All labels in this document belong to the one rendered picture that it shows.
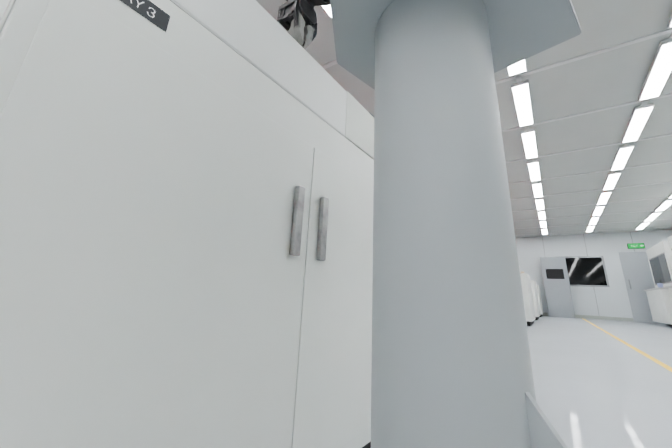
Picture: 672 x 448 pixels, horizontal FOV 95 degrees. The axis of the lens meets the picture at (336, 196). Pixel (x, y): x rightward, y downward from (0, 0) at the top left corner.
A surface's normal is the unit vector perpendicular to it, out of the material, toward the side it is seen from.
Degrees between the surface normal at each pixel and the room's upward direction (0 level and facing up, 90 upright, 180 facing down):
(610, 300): 90
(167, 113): 90
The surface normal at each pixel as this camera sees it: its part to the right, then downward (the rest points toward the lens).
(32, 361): 0.83, -0.13
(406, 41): -0.58, -0.27
